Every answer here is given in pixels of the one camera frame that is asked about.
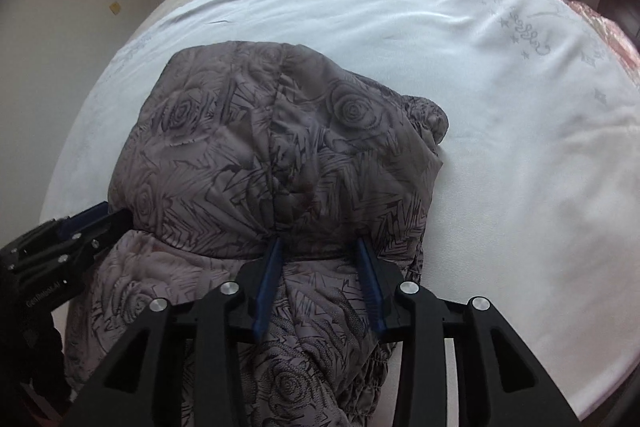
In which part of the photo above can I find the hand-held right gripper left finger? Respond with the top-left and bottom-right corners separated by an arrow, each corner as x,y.
70,237 -> 284,427

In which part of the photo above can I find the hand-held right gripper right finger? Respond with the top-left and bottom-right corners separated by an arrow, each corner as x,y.
354,237 -> 583,427

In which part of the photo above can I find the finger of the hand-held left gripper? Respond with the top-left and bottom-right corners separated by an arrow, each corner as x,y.
54,201 -> 112,239
70,209 -> 135,268

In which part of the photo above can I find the grey rose-print padded jacket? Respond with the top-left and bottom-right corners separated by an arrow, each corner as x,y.
65,39 -> 449,427

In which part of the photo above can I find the person's left hand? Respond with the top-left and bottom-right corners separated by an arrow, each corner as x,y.
0,304 -> 73,410

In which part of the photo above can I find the white bed mattress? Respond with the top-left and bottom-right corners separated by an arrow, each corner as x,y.
39,0 -> 640,424

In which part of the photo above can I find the pink patterned blanket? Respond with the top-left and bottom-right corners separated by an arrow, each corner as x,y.
559,0 -> 640,84

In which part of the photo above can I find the dark wooden furniture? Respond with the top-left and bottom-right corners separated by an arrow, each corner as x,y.
599,0 -> 640,38

